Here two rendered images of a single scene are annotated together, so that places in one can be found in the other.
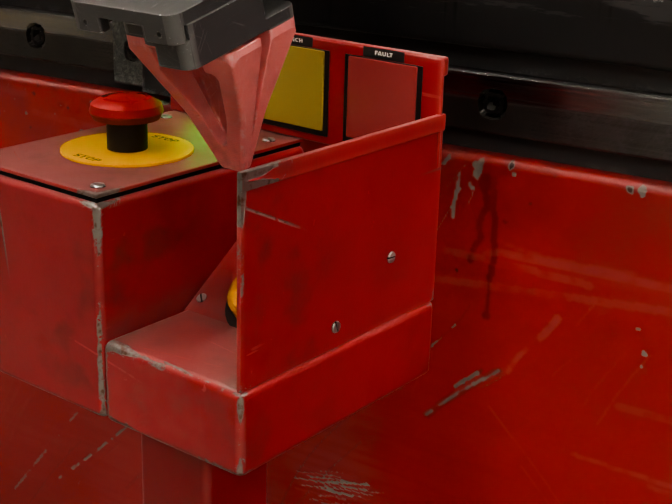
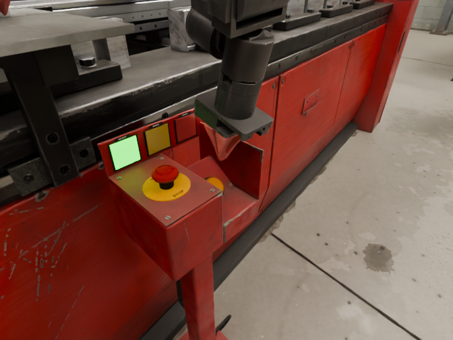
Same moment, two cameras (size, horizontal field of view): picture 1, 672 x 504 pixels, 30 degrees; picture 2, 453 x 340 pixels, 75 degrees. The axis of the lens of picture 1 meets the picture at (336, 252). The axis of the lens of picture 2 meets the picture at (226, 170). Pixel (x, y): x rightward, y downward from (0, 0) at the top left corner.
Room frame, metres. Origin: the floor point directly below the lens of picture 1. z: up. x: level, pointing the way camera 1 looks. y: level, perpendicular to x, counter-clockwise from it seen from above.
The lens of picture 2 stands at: (0.53, 0.46, 1.05)
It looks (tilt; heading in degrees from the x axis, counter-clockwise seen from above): 35 degrees down; 277
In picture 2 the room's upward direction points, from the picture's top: straight up
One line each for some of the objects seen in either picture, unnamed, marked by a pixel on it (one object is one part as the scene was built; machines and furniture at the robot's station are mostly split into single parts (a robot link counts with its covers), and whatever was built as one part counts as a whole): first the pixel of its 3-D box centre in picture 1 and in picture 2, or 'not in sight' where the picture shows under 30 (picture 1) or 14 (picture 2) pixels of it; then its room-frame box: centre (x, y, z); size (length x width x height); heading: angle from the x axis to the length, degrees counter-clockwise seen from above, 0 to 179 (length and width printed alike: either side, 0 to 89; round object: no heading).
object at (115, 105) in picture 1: (126, 128); (166, 179); (0.66, 0.12, 0.79); 0.04 x 0.04 x 0.04
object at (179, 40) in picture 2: not in sight; (313, 4); (0.32, -1.06, 0.92); 1.67 x 0.06 x 0.10; 59
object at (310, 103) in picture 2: not in sight; (312, 102); (0.31, -0.77, 0.59); 0.15 x 0.02 x 0.07; 59
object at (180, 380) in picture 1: (203, 216); (187, 185); (0.64, 0.07, 0.75); 0.20 x 0.16 x 0.18; 52
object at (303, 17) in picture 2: not in sight; (298, 20); (0.40, -0.80, 0.89); 0.30 x 0.05 x 0.03; 59
